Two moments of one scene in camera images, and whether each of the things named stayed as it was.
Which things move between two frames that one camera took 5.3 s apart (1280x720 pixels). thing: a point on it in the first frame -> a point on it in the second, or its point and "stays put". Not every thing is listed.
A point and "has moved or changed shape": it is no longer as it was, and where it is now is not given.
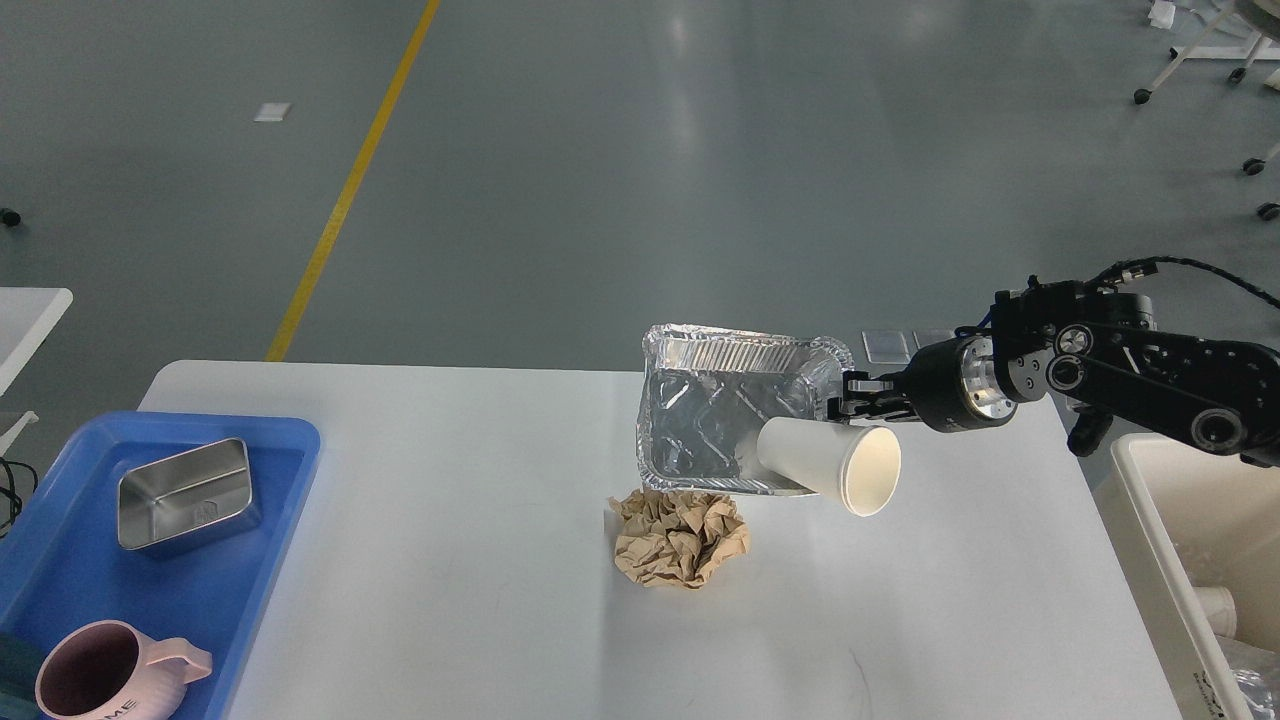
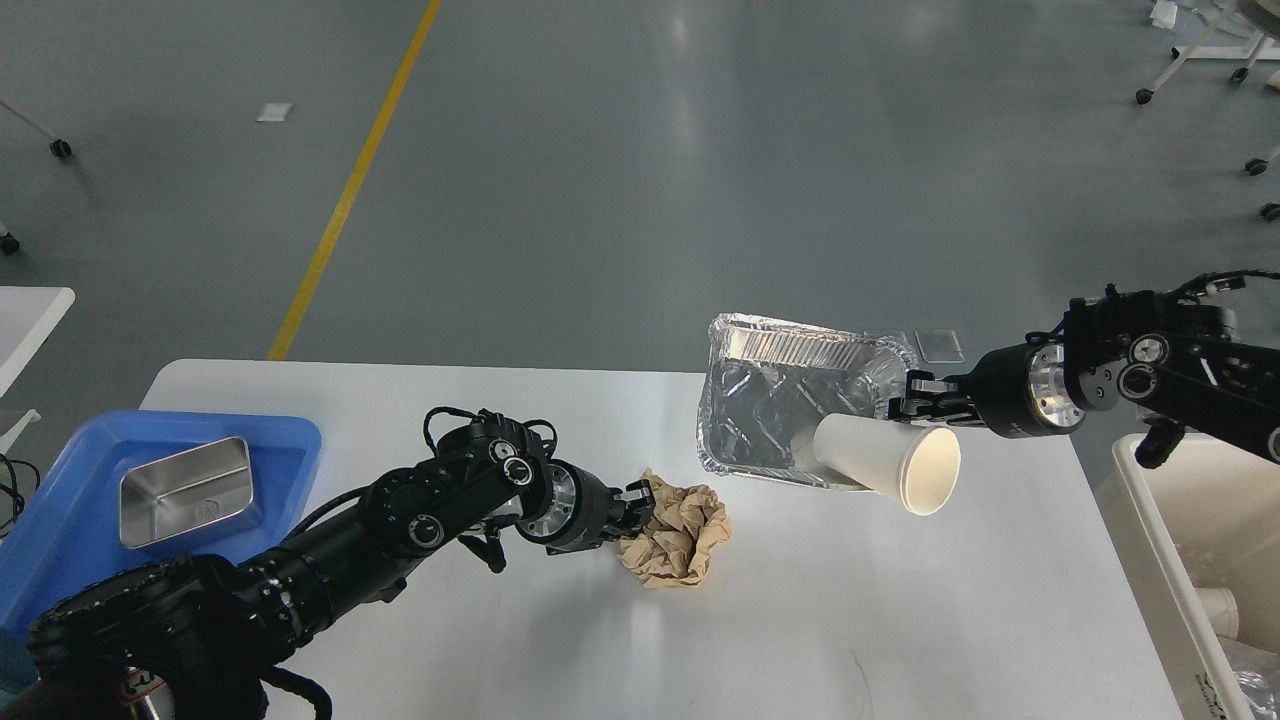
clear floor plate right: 925,337 stays put
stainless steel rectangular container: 173,497 stays put
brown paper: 677,538 has moved or changed shape
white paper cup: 858,465 -> 918,466
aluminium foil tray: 705,392 has moved or changed shape
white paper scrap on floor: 274,111 stays put
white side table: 26,313 stays put
